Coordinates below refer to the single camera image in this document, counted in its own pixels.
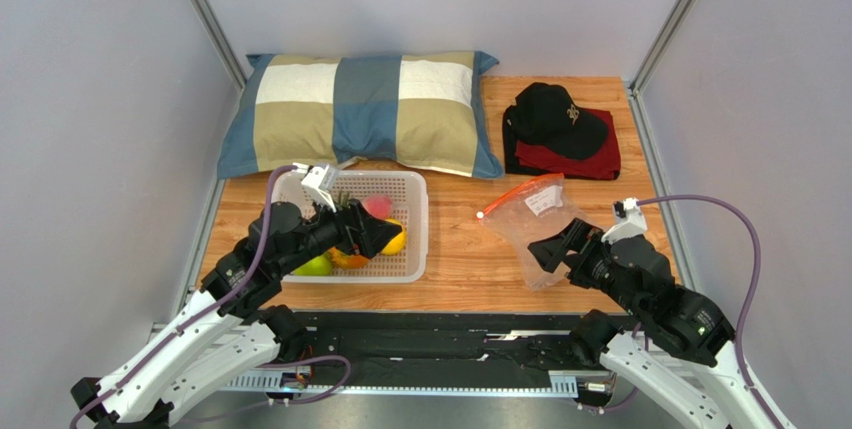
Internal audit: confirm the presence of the folded dark red cloth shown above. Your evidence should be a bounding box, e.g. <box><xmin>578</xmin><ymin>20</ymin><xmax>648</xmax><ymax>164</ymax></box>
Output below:
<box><xmin>502</xmin><ymin>109</ymin><xmax>621</xmax><ymax>181</ymax></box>

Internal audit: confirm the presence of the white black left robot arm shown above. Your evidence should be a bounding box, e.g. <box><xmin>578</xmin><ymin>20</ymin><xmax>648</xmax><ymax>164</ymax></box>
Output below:
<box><xmin>70</xmin><ymin>200</ymin><xmax>402</xmax><ymax>428</ymax></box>

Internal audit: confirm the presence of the pink fake peach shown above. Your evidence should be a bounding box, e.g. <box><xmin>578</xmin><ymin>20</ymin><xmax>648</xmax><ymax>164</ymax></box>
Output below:
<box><xmin>361</xmin><ymin>195</ymin><xmax>393</xmax><ymax>219</ymax></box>

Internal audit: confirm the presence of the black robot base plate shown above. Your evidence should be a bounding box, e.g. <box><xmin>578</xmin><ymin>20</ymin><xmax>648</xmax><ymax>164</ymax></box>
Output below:
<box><xmin>276</xmin><ymin>311</ymin><xmax>604</xmax><ymax>389</ymax></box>

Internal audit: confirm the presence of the green fake apple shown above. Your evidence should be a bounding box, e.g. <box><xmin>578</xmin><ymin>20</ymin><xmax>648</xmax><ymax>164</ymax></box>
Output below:
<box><xmin>291</xmin><ymin>255</ymin><xmax>334</xmax><ymax>277</ymax></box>

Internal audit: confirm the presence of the white perforated plastic basket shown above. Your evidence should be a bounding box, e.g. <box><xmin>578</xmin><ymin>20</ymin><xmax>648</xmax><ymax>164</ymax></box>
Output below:
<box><xmin>284</xmin><ymin>170</ymin><xmax>429</xmax><ymax>284</ymax></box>

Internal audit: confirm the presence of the orange fake pineapple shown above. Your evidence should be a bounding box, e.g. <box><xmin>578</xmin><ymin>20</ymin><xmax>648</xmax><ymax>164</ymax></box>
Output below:
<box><xmin>326</xmin><ymin>191</ymin><xmax>369</xmax><ymax>270</ymax></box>

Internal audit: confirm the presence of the yellow fake orange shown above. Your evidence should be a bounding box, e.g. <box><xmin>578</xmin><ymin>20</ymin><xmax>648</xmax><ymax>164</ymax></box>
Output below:
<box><xmin>381</xmin><ymin>218</ymin><xmax>407</xmax><ymax>256</ymax></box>

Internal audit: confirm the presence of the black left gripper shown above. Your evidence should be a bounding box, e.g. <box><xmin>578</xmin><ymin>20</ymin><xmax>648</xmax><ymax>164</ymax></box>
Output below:
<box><xmin>274</xmin><ymin>189</ymin><xmax>401</xmax><ymax>278</ymax></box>

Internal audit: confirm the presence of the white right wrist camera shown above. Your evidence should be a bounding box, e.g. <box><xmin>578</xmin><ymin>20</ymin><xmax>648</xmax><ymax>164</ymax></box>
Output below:
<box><xmin>602</xmin><ymin>198</ymin><xmax>648</xmax><ymax>244</ymax></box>

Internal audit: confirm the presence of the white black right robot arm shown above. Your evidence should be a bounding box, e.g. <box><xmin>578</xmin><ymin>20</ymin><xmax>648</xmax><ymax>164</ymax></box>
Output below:
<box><xmin>528</xmin><ymin>215</ymin><xmax>792</xmax><ymax>428</ymax></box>

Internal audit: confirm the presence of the black baseball cap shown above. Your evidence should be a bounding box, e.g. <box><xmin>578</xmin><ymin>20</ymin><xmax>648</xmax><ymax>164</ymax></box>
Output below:
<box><xmin>502</xmin><ymin>82</ymin><xmax>609</xmax><ymax>160</ymax></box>

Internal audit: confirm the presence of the checkered blue beige pillow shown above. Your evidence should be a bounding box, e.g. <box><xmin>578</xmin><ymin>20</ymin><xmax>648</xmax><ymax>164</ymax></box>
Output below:
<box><xmin>217</xmin><ymin>51</ymin><xmax>504</xmax><ymax>179</ymax></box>

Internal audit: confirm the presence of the clear zip top bag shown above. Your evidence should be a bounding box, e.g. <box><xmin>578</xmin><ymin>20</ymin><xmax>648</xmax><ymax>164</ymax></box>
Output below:
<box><xmin>476</xmin><ymin>174</ymin><xmax>592</xmax><ymax>291</ymax></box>

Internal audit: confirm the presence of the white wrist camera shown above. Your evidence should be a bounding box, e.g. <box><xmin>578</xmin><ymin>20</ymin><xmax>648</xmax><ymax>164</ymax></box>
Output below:
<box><xmin>294</xmin><ymin>163</ymin><xmax>340</xmax><ymax>212</ymax></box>
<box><xmin>602</xmin><ymin>198</ymin><xmax>648</xmax><ymax>244</ymax></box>

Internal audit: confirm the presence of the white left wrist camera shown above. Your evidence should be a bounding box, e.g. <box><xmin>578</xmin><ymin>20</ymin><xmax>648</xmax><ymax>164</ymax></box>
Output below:
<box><xmin>294</xmin><ymin>163</ymin><xmax>340</xmax><ymax>212</ymax></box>

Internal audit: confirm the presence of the aluminium frame rail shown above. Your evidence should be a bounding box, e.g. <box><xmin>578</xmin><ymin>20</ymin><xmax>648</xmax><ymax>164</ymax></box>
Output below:
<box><xmin>119</xmin><ymin>331</ymin><xmax>760</xmax><ymax>429</ymax></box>

